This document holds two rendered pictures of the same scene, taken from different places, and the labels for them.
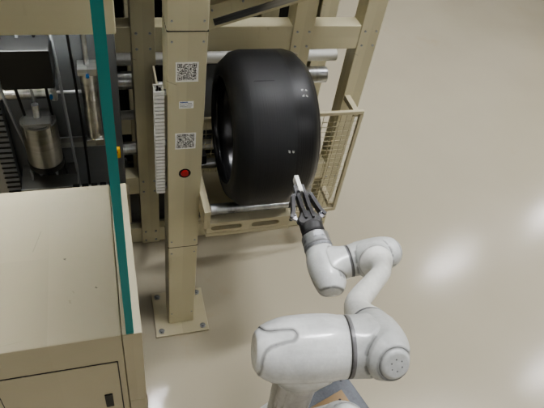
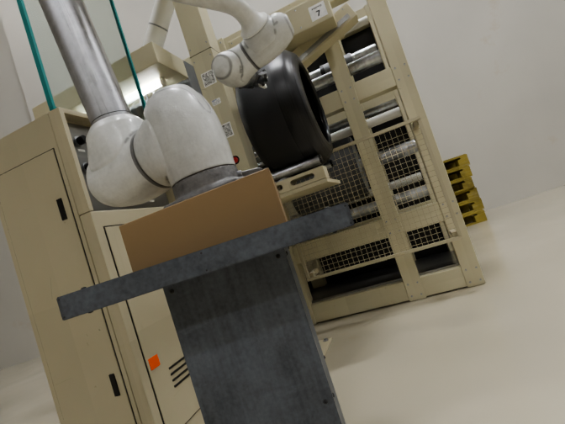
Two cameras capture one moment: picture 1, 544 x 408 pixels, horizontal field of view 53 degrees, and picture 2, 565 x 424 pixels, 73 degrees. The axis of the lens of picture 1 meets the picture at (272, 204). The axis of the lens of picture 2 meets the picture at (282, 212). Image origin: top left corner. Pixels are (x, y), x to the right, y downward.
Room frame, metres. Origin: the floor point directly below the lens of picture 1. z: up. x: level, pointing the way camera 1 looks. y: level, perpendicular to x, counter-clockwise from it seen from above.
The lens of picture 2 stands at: (0.14, -1.00, 0.64)
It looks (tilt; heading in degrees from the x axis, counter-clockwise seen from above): 3 degrees up; 40
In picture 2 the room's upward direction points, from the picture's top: 18 degrees counter-clockwise
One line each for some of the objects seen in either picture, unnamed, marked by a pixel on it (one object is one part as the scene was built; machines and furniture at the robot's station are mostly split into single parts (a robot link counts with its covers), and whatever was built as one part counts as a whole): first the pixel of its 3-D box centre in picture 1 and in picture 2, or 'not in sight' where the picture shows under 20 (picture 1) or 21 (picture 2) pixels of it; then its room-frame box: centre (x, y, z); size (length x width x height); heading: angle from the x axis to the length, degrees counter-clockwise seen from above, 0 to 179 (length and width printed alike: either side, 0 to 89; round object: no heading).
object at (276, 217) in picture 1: (246, 216); (291, 184); (1.58, 0.09, 0.84); 0.36 x 0.09 x 0.06; 112
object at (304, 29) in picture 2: not in sight; (284, 38); (2.03, 0.14, 1.71); 0.61 x 0.25 x 0.15; 112
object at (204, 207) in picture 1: (199, 186); not in sight; (1.65, 0.31, 0.90); 0.40 x 0.03 x 0.10; 22
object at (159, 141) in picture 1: (160, 142); not in sight; (1.54, 0.44, 1.19); 0.05 x 0.04 x 0.48; 22
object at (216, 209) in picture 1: (249, 206); (287, 171); (1.58, 0.09, 0.90); 0.35 x 0.05 x 0.05; 112
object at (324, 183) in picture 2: (239, 199); (301, 192); (1.71, 0.15, 0.80); 0.37 x 0.36 x 0.02; 22
